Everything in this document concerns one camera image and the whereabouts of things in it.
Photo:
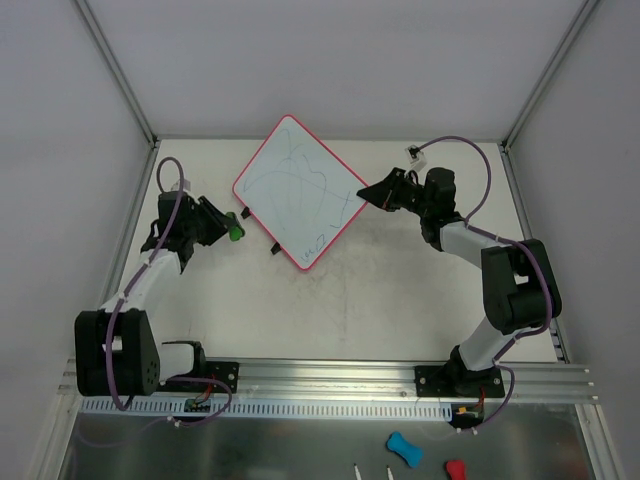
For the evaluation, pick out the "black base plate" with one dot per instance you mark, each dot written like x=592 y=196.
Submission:
x=442 y=381
x=226 y=372

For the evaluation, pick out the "pink-framed whiteboard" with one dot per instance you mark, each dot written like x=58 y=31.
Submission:
x=300 y=192

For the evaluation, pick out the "aluminium mounting rail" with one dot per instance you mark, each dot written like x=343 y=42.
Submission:
x=394 y=380

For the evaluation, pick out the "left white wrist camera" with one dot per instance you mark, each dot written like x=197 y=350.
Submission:
x=185 y=187

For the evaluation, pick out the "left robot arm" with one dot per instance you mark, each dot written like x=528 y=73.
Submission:
x=116 y=350

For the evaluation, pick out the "aluminium frame post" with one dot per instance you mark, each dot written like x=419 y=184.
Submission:
x=559 y=55
x=99 y=39

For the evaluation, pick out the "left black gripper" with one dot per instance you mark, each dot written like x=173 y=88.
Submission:
x=208 y=219

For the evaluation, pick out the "red bone-shaped eraser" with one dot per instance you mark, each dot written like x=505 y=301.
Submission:
x=456 y=469

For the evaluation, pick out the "green bone-shaped eraser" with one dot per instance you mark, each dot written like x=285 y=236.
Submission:
x=234 y=229

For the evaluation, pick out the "right aluminium frame post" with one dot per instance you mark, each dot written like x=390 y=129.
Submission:
x=559 y=55

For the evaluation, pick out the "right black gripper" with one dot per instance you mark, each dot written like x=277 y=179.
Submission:
x=396 y=189

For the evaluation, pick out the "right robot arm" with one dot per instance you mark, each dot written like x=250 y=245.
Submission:
x=519 y=292

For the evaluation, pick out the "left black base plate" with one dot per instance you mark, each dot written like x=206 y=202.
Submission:
x=226 y=372

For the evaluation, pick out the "left aluminium frame post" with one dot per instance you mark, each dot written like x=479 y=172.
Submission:
x=99 y=39

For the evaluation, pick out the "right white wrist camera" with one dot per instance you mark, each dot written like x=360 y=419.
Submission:
x=417 y=159

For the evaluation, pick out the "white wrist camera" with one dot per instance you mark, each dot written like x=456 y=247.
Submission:
x=185 y=187
x=417 y=159

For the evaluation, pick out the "slotted white cable duct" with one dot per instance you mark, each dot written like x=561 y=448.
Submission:
x=294 y=409

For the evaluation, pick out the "blue bone-shaped eraser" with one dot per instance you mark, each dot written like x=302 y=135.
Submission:
x=410 y=453

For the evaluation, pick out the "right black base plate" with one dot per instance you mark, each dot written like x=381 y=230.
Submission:
x=442 y=381

